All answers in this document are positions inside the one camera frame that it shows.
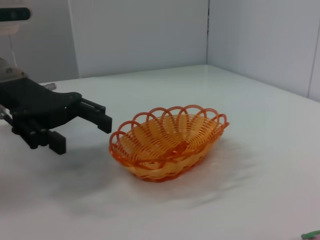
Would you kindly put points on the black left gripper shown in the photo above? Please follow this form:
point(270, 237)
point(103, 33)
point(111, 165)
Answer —
point(32, 102)

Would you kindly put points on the orange woven plastic basket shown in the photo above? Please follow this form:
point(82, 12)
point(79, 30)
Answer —
point(170, 147)

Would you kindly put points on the pink peach with green leaf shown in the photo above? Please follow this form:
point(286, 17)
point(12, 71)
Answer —
point(312, 235)

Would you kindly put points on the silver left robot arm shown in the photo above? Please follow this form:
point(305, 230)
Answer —
point(10, 72)

